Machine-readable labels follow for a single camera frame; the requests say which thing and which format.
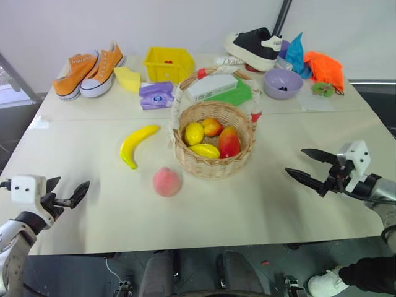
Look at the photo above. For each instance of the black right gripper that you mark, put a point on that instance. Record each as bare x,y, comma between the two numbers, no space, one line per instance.
335,178

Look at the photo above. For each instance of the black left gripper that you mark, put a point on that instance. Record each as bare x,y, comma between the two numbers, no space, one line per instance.
52,205

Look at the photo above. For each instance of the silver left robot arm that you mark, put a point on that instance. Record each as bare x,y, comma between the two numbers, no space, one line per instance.
14,244

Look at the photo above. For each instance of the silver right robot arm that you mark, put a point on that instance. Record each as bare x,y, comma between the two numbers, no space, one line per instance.
382,191

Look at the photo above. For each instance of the white paper sheet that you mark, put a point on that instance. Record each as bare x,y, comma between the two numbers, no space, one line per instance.
317,103

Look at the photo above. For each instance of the clear tape patch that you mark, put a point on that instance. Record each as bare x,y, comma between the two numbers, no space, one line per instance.
40,122

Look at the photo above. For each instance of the yellow banana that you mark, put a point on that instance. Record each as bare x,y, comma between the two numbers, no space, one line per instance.
130,145

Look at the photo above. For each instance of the green small toy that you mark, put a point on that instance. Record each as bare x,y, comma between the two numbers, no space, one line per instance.
321,89

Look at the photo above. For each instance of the small black item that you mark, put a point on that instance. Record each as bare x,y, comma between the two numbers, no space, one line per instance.
283,89

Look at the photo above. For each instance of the red mango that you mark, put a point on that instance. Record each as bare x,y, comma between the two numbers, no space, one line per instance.
229,143

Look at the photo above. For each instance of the purple plastic bowl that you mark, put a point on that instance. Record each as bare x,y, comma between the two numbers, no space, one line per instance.
281,81

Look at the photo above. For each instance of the orange cloth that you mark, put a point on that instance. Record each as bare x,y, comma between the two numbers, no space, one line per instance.
326,69

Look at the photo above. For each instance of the pink peach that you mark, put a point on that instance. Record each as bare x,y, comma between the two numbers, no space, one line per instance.
167,182

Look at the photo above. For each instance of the green cloth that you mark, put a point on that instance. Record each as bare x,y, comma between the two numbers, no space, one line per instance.
236,96

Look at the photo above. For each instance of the clear plastic container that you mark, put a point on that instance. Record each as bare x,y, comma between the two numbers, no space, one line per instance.
283,64

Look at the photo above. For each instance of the orange canvas sneaker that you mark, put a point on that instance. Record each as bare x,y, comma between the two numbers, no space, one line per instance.
102,74
72,80

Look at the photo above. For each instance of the yellow starfruit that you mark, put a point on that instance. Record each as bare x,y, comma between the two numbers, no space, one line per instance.
205,151

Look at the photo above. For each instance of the blue cloth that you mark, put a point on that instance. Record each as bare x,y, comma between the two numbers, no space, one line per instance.
296,54

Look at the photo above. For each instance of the grey metal rack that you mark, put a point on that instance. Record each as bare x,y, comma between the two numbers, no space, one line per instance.
18,83

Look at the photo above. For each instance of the white bystander shoe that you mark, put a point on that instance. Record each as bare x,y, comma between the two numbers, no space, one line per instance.
325,283

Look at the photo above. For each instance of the black bystander trouser leg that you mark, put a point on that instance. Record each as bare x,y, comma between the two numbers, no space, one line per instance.
371,273

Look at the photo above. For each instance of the purple packet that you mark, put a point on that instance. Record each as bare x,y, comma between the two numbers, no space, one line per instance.
284,46

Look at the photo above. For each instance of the yellow lemon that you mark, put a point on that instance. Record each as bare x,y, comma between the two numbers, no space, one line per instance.
194,133

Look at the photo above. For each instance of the dark rounded shape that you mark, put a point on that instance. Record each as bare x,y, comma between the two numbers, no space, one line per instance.
241,275
156,275

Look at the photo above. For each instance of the yellow sponge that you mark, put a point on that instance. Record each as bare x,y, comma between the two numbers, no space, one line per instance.
127,79

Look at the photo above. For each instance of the purple wet wipes pack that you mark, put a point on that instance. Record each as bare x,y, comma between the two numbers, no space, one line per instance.
156,97

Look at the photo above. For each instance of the white green cardboard box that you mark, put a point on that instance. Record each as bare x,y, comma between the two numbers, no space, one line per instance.
213,86

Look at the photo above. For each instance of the black white sneaker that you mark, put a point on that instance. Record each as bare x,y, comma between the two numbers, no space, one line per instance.
250,46

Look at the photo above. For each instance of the white printed packet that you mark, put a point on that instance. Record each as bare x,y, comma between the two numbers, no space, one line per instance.
227,61

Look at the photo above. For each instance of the yellow plastic bin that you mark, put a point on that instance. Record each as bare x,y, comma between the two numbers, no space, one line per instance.
164,72

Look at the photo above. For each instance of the black pole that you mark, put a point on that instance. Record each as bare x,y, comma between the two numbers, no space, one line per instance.
281,15

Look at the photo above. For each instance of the small red item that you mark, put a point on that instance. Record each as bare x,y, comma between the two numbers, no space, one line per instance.
168,61

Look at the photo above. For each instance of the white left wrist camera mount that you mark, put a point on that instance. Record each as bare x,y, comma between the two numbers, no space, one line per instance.
26,188

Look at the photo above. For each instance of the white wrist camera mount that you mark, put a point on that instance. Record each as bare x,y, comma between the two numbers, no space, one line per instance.
359,157
26,188

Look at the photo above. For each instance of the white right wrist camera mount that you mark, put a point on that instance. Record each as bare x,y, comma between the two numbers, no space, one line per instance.
359,157

